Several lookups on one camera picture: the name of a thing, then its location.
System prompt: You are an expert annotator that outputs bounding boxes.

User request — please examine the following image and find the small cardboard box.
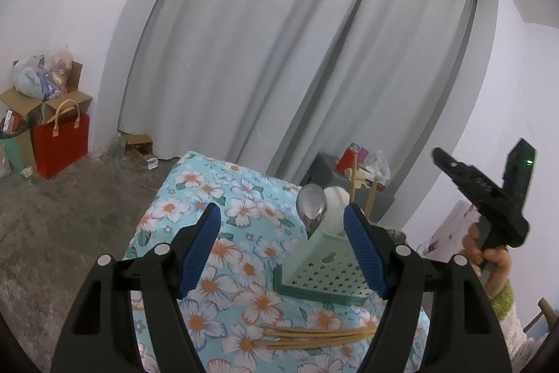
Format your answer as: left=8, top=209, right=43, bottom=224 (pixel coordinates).
left=124, top=134, right=159, bottom=170

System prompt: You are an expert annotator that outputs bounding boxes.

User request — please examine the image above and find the metal spoon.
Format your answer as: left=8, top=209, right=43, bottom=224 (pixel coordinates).
left=296, top=184, right=329, bottom=242

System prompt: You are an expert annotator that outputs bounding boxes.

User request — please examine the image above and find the person's right hand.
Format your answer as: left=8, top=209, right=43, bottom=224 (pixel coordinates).
left=463, top=222, right=510, bottom=298

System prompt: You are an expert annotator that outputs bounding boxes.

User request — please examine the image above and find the red gift bag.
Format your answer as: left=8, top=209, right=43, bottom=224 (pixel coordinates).
left=31, top=99, right=90, bottom=180

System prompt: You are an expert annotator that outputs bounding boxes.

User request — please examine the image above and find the clear plastic bag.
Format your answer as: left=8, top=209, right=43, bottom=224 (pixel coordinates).
left=364, top=150, right=391, bottom=184

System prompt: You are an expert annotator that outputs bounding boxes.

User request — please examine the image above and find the green star-holed utensil basket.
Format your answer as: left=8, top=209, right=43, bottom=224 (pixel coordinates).
left=273, top=224, right=380, bottom=306

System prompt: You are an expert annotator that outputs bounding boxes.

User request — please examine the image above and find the green gift bag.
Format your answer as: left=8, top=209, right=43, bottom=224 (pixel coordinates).
left=0, top=111, right=38, bottom=178

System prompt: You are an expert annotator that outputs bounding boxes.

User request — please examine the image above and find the bundle of wooden chopsticks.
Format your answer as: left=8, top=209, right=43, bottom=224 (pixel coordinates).
left=260, top=323, right=378, bottom=352

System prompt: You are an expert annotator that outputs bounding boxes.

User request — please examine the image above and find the blue floral blanket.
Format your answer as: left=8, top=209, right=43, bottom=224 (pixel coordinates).
left=122, top=150, right=431, bottom=373

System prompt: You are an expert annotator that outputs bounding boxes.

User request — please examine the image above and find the person's right forearm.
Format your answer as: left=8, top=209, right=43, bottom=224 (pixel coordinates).
left=487, top=279, right=531, bottom=373

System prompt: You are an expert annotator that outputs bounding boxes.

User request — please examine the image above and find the pink printed cloth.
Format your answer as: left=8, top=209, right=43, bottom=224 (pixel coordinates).
left=415, top=200, right=481, bottom=269

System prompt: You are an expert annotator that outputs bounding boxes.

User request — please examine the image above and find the red thermos bottle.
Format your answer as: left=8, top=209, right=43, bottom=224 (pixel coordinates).
left=338, top=148, right=356, bottom=173

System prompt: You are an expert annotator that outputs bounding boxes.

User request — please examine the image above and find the pile of plastic bags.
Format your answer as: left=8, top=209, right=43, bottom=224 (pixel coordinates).
left=12, top=45, right=75, bottom=100

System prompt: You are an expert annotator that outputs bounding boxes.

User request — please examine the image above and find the grey curtain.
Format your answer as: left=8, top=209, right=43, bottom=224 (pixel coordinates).
left=118, top=0, right=479, bottom=187

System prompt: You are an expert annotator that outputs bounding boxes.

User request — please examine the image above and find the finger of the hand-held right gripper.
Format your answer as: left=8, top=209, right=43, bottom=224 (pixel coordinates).
left=431, top=146, right=504, bottom=213

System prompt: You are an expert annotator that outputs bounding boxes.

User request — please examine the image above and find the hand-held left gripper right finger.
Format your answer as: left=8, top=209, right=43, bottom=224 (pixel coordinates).
left=343, top=202, right=513, bottom=373

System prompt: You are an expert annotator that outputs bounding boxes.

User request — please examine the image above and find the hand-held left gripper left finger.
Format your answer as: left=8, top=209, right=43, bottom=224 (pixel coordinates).
left=50, top=202, right=222, bottom=373

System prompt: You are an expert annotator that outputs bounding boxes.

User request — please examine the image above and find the open cardboard box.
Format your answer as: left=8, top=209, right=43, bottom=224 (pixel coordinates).
left=0, top=60, right=93, bottom=124

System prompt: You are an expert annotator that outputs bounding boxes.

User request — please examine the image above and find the grey cabinet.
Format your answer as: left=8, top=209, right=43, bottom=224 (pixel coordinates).
left=312, top=152, right=396, bottom=225

